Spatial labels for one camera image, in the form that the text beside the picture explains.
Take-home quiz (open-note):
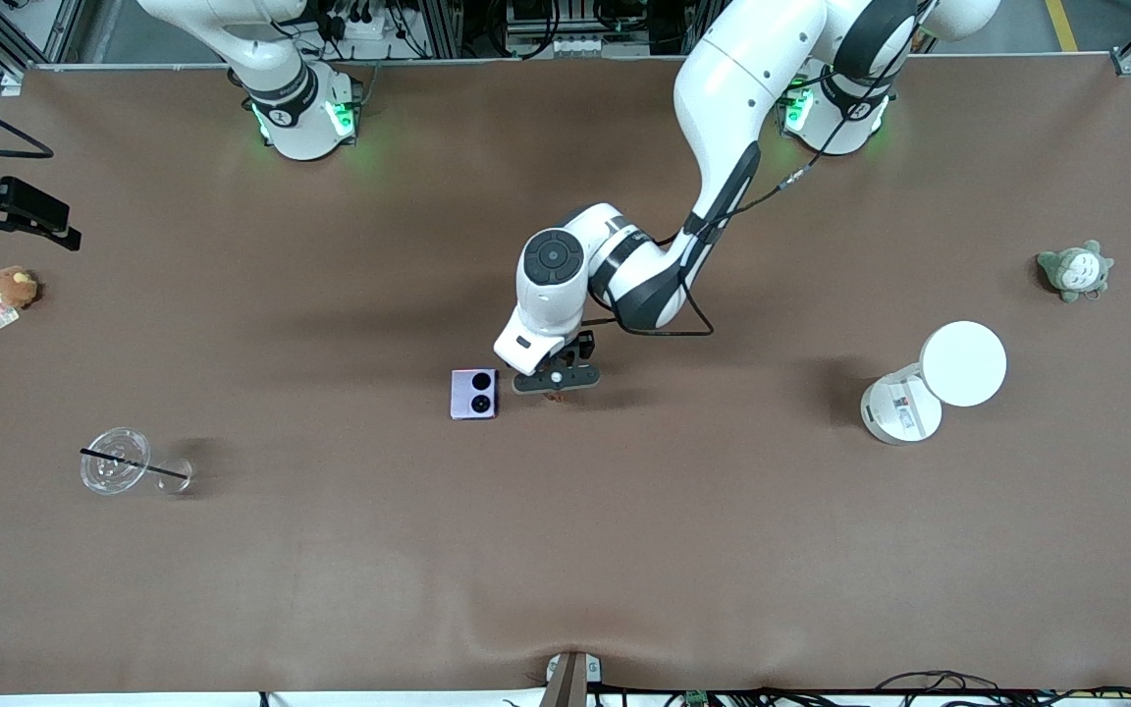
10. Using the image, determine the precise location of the lilac flip phone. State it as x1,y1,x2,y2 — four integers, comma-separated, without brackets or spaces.
450,368,499,421

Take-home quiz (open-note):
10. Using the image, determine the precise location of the brown plush toy with tag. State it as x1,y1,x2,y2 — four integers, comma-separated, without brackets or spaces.
0,265,42,330

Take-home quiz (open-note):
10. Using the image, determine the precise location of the brown table cloth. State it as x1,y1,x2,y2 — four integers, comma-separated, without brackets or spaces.
0,54,1131,694

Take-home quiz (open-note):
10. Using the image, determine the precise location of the clear plastic cup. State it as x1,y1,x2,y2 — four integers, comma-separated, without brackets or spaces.
80,426,195,496

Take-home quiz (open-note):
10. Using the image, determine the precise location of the black drinking straw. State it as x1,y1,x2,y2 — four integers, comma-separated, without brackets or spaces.
80,449,190,481

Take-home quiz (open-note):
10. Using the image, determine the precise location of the white cylindrical container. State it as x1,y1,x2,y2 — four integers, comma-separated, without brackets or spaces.
860,362,944,447

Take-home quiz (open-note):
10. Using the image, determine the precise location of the white power strip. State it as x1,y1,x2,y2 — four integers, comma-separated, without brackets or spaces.
325,5,402,42

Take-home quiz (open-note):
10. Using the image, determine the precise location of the white round lid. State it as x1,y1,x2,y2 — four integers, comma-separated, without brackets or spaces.
919,320,1009,408

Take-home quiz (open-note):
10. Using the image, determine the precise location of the grey totoro plush toy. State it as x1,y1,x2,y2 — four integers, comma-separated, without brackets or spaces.
1036,240,1115,304

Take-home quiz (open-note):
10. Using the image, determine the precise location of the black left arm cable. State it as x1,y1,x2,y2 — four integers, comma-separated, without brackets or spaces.
583,0,925,338

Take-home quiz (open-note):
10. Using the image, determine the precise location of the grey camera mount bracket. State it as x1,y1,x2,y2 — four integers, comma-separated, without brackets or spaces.
541,650,604,707

